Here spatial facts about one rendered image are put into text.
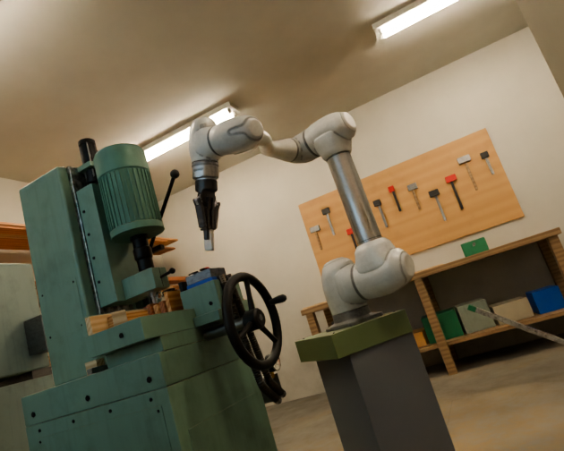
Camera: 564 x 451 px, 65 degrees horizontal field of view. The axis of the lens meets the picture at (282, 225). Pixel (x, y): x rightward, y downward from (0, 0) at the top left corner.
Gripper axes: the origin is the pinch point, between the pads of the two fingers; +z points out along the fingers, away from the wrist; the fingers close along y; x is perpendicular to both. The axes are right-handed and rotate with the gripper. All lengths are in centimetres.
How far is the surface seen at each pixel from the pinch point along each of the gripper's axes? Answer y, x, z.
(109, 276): 14.6, -29.5, 9.7
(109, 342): 33.2, -10.4, 27.9
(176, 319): 19.4, 1.1, 23.8
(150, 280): 11.1, -15.4, 12.0
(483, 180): -329, 85, -63
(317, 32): -171, -14, -162
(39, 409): 29, -44, 48
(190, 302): 10.3, -0.8, 19.4
